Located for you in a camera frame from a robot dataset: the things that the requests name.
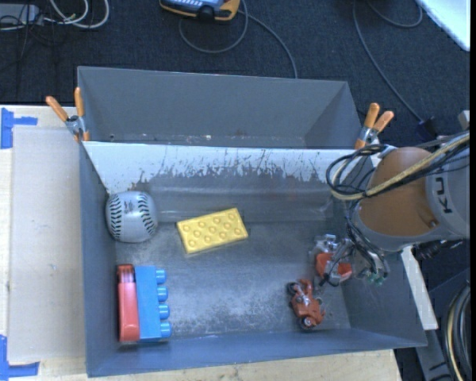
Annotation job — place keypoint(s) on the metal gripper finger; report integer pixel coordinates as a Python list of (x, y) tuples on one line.
[(326, 244), (330, 277)]

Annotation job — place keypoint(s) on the small orange toy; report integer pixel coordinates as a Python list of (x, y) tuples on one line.
[(324, 263)]

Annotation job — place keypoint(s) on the orange toy motorcycle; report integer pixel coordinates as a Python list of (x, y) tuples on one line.
[(306, 305)]

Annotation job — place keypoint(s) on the grey metal bin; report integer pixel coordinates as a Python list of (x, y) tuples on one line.
[(238, 284)]

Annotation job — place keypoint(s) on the yellow studded flat plate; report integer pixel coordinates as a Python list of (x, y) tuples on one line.
[(212, 230)]

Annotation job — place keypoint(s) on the blue studded building block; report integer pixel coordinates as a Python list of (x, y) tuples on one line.
[(148, 304)]

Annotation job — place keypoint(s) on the grey baseball with black stitches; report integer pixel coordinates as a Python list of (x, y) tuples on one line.
[(131, 216)]

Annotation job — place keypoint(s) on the red flat block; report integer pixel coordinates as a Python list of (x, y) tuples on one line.
[(127, 304)]

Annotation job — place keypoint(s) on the pale flat board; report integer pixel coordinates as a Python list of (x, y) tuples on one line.
[(43, 244)]

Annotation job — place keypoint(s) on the black cylinder on white bracket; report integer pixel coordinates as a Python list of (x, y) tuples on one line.
[(430, 249)]

